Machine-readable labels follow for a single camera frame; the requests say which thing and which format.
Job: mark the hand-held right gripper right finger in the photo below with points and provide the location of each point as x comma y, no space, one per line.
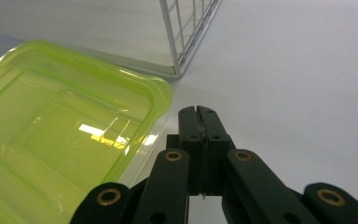
214,140

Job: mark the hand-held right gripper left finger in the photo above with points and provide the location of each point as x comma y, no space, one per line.
192,140

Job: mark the green lidded plastic container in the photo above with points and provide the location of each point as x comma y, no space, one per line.
59,124

